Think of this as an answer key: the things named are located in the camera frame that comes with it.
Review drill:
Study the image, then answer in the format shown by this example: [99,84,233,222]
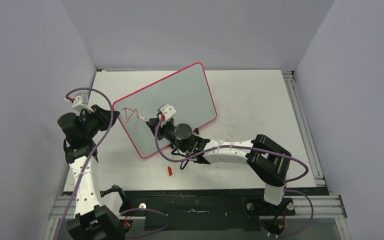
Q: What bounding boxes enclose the black whiteboard foot clip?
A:
[193,128,200,135]

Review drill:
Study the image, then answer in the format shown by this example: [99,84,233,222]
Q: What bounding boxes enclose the white marker pen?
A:
[137,116,149,122]

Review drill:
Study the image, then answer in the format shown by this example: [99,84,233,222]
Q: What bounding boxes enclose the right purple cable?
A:
[154,114,315,239]

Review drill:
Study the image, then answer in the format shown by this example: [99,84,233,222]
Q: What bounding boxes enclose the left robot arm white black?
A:
[57,104,129,240]

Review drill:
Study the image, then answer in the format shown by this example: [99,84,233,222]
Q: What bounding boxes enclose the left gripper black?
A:
[81,104,120,139]

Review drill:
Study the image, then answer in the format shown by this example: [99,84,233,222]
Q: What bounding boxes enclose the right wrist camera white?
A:
[157,103,177,121]

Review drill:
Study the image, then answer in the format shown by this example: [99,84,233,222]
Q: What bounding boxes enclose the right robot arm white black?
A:
[145,117,292,214]

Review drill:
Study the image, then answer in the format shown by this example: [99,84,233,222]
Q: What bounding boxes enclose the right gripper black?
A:
[147,117,189,153]

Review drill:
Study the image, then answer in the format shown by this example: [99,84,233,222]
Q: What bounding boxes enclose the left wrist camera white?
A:
[65,92,93,113]

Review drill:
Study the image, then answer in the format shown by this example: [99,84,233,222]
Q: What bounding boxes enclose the aluminium front rail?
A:
[47,195,348,220]

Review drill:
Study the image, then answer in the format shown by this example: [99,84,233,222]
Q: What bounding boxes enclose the red marker cap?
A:
[167,166,173,176]

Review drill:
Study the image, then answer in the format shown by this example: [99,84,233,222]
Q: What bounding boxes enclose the pink framed whiteboard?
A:
[112,62,217,159]

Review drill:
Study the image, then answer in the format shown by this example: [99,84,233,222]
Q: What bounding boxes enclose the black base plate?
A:
[115,188,296,231]

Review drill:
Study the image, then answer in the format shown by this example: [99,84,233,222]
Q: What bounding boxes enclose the aluminium side rail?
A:
[281,70,326,187]

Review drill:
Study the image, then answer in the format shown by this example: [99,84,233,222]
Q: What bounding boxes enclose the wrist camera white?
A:
[65,92,93,113]
[157,103,177,121]

